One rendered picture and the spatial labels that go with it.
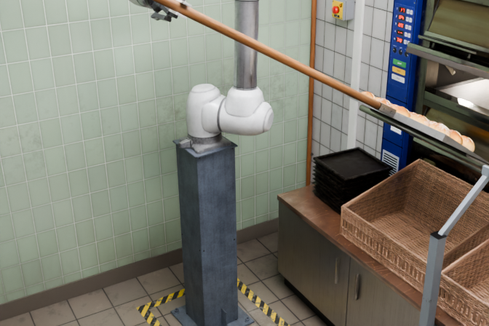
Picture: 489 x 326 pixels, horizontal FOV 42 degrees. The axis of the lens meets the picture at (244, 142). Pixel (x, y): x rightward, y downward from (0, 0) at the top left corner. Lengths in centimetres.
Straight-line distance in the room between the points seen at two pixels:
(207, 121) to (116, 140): 73
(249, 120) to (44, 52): 103
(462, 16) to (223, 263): 158
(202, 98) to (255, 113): 25
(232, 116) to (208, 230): 59
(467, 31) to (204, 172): 128
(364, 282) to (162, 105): 138
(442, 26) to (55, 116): 185
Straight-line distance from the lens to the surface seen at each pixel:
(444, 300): 263
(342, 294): 310
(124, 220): 357
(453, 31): 293
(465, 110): 296
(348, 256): 295
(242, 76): 268
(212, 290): 320
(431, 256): 243
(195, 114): 278
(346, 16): 341
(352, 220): 292
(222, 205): 298
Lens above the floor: 219
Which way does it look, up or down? 24 degrees down
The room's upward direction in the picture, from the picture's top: 1 degrees counter-clockwise
